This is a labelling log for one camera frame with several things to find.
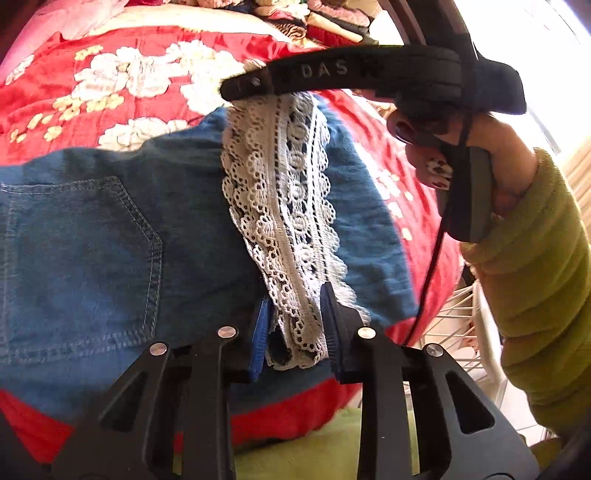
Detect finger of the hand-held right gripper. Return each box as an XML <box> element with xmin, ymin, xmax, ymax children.
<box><xmin>219</xmin><ymin>67</ymin><xmax>274</xmax><ymax>103</ymax></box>

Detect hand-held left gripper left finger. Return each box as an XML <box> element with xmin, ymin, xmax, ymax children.
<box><xmin>51</xmin><ymin>295</ymin><xmax>273</xmax><ymax>480</ymax></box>

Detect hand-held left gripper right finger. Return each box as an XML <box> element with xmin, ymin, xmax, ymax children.
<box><xmin>320</xmin><ymin>281</ymin><xmax>541</xmax><ymax>480</ymax></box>

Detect blue denim pants lace trim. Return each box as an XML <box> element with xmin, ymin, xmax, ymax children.
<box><xmin>0</xmin><ymin>91</ymin><xmax>422</xmax><ymax>417</ymax></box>

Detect person's right forearm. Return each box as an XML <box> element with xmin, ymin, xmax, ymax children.
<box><xmin>459</xmin><ymin>148</ymin><xmax>591</xmax><ymax>440</ymax></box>

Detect person's right hand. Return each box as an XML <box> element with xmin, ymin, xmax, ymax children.
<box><xmin>387</xmin><ymin>108</ymin><xmax>539</xmax><ymax>217</ymax></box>

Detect pile of folded clothes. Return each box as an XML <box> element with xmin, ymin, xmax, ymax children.
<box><xmin>198</xmin><ymin>0</ymin><xmax>385</xmax><ymax>48</ymax></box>

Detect red floral blanket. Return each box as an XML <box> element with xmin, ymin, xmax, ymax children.
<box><xmin>0</xmin><ymin>24</ymin><xmax>468</xmax><ymax>464</ymax></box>

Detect pink quilt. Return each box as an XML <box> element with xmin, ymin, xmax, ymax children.
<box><xmin>0</xmin><ymin>0</ymin><xmax>126</xmax><ymax>85</ymax></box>

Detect black cable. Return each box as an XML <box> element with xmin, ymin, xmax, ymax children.
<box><xmin>404</xmin><ymin>111</ymin><xmax>474</xmax><ymax>347</ymax></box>

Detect white wire rack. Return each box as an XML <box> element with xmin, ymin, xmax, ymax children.
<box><xmin>418</xmin><ymin>281</ymin><xmax>509</xmax><ymax>408</ymax></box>

